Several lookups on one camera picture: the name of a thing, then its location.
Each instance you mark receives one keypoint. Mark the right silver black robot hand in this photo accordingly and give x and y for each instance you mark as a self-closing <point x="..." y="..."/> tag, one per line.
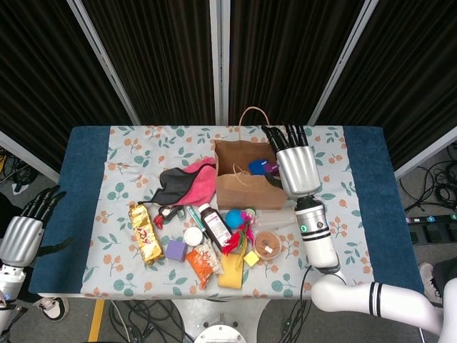
<point x="298" y="171"/>

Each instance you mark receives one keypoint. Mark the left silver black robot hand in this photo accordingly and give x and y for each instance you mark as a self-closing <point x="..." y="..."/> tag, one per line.
<point x="19" y="241"/>

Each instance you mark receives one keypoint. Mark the blue building block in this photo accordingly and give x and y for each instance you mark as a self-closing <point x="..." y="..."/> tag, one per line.
<point x="257" y="166"/>

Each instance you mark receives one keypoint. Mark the clear plastic straw bundle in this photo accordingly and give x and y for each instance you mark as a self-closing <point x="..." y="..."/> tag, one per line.
<point x="278" y="218"/>

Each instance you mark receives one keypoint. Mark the clear jar of rubber bands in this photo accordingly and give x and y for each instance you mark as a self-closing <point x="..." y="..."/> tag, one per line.
<point x="267" y="244"/>

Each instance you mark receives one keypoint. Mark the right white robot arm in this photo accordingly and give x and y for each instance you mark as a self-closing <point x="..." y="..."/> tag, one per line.
<point x="317" y="243"/>

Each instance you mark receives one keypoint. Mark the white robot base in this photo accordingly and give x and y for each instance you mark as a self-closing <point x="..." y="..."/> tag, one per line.
<point x="221" y="328"/>

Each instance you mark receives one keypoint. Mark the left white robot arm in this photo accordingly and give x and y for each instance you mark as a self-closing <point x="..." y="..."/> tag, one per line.
<point x="9" y="282"/>

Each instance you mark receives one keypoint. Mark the brown paper bag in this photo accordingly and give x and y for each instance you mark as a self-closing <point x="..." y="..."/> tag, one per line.
<point x="242" y="196"/>

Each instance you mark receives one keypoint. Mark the white black sneaker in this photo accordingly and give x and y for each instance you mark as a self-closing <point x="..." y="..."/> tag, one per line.
<point x="53" y="309"/>

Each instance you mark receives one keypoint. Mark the blue ball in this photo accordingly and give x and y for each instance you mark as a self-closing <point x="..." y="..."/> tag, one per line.
<point x="234" y="218"/>

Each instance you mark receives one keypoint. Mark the colourful feather shuttlecock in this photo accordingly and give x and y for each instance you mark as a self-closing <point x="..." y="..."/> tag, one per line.
<point x="246" y="232"/>

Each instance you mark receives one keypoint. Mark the blue table cover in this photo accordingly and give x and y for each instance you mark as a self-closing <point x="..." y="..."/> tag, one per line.
<point x="85" y="178"/>

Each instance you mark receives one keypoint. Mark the yellow foam cube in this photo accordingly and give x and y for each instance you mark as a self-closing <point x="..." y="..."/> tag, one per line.
<point x="251" y="258"/>

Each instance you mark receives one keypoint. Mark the brown medicine bottle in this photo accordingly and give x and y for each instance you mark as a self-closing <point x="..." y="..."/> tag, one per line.
<point x="216" y="227"/>

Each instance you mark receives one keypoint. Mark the pink towel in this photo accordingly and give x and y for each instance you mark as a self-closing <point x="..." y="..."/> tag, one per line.
<point x="200" y="186"/>

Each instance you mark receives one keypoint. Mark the green white tube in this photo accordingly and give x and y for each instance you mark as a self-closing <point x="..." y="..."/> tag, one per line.
<point x="194" y="216"/>

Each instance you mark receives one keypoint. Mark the dark ribbed partition panel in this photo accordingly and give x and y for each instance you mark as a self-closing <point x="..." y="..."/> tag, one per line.
<point x="285" y="53"/>
<point x="160" y="53"/>
<point x="410" y="71"/>
<point x="43" y="71"/>

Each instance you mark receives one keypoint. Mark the yellow sponge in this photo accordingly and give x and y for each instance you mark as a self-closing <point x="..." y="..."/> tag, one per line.
<point x="230" y="273"/>

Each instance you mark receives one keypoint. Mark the small dark green bottle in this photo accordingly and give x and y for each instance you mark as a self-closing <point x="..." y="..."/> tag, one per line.
<point x="182" y="213"/>

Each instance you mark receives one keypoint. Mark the small round staples jar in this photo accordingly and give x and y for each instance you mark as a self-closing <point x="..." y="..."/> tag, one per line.
<point x="193" y="236"/>

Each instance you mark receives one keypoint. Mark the black grey cloth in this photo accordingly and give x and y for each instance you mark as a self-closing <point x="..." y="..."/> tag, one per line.
<point x="175" y="182"/>

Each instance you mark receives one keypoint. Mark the gold biscuit package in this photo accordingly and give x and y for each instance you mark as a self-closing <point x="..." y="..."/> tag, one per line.
<point x="144" y="236"/>

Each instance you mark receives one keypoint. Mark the orange white snack packet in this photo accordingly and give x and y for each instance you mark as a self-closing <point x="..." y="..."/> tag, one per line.
<point x="201" y="266"/>

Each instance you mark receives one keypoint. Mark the black bottle with red cap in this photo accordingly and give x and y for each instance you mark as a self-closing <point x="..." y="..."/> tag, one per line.
<point x="165" y="213"/>

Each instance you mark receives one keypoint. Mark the black power strip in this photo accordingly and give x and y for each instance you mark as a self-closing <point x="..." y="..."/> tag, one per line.
<point x="433" y="218"/>

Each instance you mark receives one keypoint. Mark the purple foam cube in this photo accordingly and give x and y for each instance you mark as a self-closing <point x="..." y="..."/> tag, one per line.
<point x="175" y="250"/>

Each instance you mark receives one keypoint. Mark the floral print tablecloth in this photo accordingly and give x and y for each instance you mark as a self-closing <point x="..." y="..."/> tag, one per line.
<point x="143" y="150"/>

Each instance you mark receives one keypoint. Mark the dark grey trouser leg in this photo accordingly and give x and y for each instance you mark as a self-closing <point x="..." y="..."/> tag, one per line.
<point x="448" y="275"/>

